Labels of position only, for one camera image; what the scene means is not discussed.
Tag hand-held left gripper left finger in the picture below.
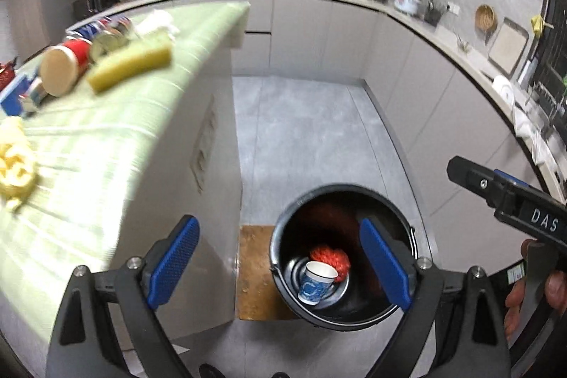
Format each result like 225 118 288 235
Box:
44 215 202 378

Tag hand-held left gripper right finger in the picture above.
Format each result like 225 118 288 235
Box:
359 216 515 378

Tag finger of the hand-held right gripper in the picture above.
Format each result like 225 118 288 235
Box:
447 156 503 210
493 168 533 189

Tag black plastic bucket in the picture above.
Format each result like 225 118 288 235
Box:
269 183 419 331

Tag blue cloth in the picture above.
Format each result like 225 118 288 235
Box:
0 74 31 117

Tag blue soda can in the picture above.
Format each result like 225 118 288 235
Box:
66 17 134 41

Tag person's right hand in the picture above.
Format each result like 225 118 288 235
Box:
504 237 567 342

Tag white dish towel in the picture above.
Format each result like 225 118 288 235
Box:
515 111 555 167

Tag red mesh scrubber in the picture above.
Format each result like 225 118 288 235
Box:
309 245 350 284

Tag blue patterned paper cup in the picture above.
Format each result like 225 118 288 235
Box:
298 260 340 306

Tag brown cardboard mat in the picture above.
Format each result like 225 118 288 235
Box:
238 225 303 321

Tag white plate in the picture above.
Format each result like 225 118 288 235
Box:
492 74 516 107

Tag black dish rack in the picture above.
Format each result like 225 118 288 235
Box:
518 0 567 123

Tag grey baking tray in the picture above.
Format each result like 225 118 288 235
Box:
487 17 530 78

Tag grey lower kitchen cabinets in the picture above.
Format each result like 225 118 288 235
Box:
230 0 567 259

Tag white kitchen island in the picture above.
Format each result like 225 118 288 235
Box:
115 17 249 354

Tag green checked tablecloth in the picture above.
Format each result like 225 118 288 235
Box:
0 1 251 356

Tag round bamboo basket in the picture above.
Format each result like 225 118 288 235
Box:
475 5 498 34

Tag black utensil holder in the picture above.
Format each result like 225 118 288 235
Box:
423 0 446 26

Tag yellow crumpled wrapper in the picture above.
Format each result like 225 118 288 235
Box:
0 116 41 214

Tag yellow sponge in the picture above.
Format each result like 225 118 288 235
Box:
86 36 173 95

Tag red cylindrical container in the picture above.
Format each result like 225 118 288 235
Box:
40 39 95 97

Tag white crumpled tissue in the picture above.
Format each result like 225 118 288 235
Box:
132 9 179 41

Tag black microwave oven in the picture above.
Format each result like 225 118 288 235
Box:
72 0 121 18

